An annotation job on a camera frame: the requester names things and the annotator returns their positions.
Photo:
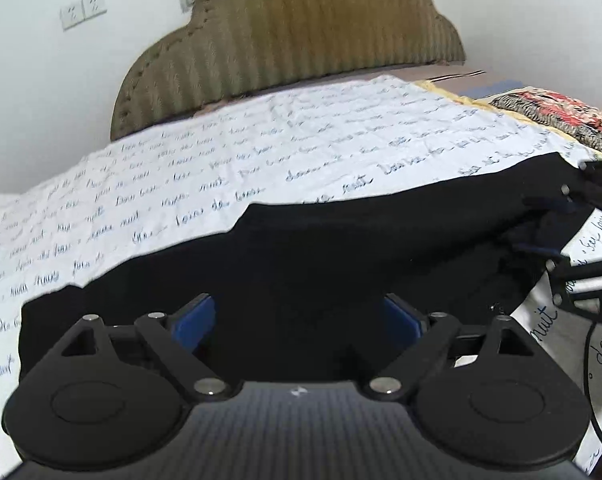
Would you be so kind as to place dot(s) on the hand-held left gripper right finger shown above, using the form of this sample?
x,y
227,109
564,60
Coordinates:
x,y
403,321

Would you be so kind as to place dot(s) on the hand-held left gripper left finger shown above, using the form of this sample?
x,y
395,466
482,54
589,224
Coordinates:
x,y
195,322

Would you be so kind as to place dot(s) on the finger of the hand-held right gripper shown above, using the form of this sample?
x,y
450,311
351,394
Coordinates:
x,y
592,187
583,272

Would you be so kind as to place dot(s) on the black pants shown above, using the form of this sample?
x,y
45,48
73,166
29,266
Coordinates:
x,y
301,260

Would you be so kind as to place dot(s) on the red floral cloth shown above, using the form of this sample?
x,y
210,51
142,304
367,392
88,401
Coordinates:
x,y
566,110

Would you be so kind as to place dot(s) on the yellow quilt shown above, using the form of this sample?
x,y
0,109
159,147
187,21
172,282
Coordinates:
x,y
486,100

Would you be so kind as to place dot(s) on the white script-printed bed sheet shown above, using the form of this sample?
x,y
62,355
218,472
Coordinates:
x,y
261,145

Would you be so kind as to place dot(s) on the olive striped headboard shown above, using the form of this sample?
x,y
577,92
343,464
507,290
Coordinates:
x,y
291,35

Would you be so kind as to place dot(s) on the white wall socket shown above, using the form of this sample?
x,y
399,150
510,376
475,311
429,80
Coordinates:
x,y
72,16
95,6

